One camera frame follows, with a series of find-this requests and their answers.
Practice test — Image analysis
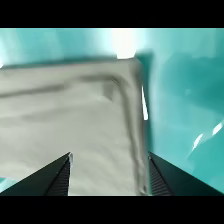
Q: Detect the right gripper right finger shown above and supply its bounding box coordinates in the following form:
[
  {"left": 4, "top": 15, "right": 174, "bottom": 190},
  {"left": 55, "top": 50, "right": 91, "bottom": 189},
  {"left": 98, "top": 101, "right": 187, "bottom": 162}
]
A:
[{"left": 147, "top": 151, "right": 224, "bottom": 197}]

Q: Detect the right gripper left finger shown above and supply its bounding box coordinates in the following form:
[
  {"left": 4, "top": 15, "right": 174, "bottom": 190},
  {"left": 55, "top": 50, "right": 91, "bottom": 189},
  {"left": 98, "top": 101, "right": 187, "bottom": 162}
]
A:
[{"left": 0, "top": 151, "right": 74, "bottom": 197}]

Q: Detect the grey shirt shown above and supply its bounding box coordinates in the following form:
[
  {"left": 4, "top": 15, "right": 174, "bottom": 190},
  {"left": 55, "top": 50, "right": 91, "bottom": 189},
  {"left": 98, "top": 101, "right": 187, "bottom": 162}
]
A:
[{"left": 0, "top": 57, "right": 150, "bottom": 197}]

